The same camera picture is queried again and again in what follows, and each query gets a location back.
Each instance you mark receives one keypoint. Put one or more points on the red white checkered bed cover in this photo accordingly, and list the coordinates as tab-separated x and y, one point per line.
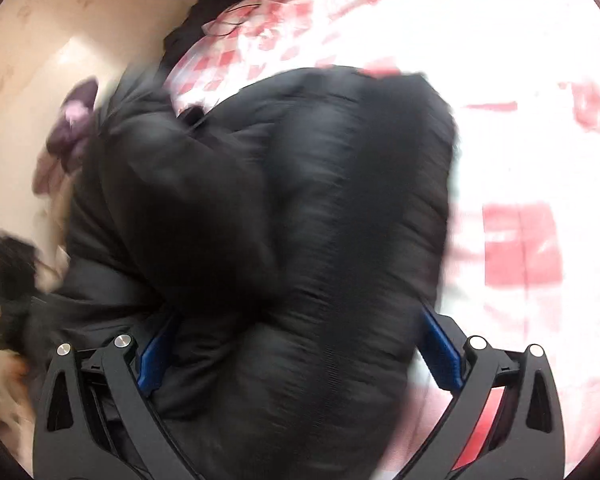
523	80

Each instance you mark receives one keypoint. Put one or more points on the black clothes pile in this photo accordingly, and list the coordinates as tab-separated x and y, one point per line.
181	39

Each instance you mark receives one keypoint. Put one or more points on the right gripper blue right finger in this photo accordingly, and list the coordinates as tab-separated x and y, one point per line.
442	348

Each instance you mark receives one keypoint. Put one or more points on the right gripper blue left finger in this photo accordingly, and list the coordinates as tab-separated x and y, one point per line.
149	363

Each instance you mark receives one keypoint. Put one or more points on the dark patterned handbag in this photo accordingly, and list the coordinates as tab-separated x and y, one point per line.
19	267

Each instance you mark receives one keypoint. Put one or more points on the black puffer jacket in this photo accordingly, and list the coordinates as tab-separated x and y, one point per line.
284	244

